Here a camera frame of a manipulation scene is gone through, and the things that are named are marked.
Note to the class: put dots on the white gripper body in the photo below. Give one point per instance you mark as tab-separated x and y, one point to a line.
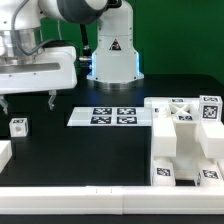
53	70

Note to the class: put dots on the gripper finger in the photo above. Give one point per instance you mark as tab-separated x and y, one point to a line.
51	99
4	104

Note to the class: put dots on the white chair seat block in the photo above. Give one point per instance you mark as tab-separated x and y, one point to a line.
185	144

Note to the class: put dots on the small white tagged cube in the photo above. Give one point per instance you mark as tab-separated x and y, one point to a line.
210	107

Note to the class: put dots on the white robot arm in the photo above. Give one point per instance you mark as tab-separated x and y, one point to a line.
29	63

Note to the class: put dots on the white flat chair panel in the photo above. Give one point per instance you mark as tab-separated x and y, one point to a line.
110	116

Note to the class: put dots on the small white cube with hole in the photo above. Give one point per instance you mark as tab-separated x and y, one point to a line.
18	127

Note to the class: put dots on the white left border block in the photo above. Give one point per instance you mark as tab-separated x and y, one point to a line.
5	153

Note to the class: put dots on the black camera stand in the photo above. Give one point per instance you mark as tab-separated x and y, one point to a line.
86	57

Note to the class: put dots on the white front border rail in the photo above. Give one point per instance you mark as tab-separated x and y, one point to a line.
112	200

